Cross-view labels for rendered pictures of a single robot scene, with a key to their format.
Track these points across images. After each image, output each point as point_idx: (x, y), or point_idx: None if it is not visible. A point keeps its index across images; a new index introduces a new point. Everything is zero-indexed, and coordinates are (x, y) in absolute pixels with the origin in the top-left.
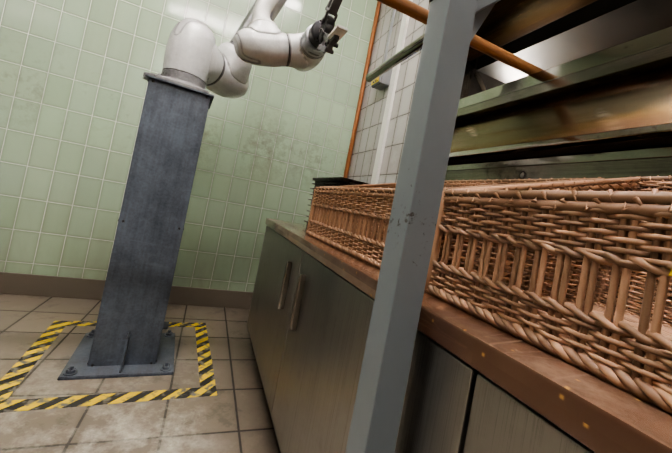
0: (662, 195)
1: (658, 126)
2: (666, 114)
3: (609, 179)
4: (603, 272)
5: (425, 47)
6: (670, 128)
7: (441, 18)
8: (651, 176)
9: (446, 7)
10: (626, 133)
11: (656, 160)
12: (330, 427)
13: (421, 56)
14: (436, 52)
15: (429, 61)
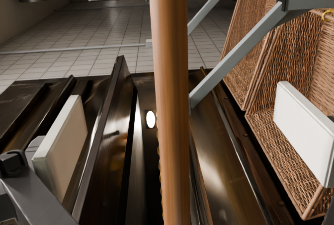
0: (333, 17)
1: (263, 209)
2: (250, 221)
3: (317, 188)
4: None
5: None
6: (264, 203)
7: None
8: (296, 224)
9: None
10: (272, 223)
11: (283, 224)
12: None
13: None
14: None
15: None
